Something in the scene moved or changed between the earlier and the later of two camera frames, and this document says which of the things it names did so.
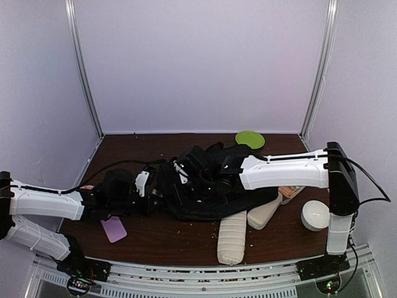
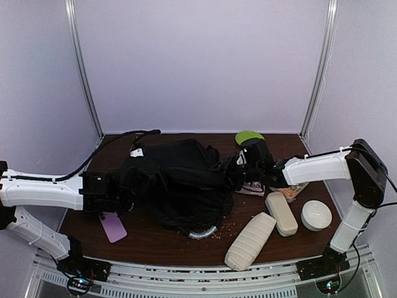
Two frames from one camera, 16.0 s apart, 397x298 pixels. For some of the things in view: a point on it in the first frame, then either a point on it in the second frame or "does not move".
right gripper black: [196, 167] → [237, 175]
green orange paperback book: [289, 192] does not move
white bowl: [315, 215] does not move
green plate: [253, 139] does not move
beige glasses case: [257, 217] → [280, 209]
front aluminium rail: [51, 277] does not move
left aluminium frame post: [72, 13] does not move
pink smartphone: [114, 229] does not move
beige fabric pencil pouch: [231, 240] → [250, 241]
